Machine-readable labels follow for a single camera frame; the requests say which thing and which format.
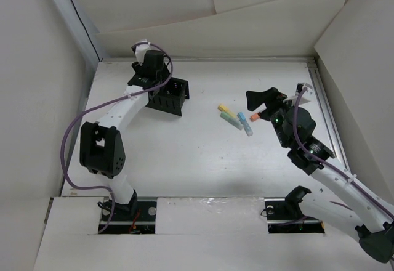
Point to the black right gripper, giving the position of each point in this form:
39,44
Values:
274,98

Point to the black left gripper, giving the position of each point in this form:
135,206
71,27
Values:
138,68

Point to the orange capped lead case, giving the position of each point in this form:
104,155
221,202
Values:
255,117

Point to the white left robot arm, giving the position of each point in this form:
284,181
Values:
101,145

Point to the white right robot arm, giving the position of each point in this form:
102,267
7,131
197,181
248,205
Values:
365,217

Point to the blue highlighter pen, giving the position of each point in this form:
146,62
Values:
245,124

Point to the green highlighter pen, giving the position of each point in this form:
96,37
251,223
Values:
233,121

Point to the black slotted organizer box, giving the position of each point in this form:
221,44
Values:
171,97

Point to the yellow highlighter pen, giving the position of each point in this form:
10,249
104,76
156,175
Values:
223,108

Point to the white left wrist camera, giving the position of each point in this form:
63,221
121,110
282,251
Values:
140,49

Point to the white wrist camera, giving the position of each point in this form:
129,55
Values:
140,49
304,91

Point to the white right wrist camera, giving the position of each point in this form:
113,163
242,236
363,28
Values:
304,91

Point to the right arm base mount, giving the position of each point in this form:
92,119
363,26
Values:
284,216

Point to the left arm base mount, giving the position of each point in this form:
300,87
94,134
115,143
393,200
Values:
138,217

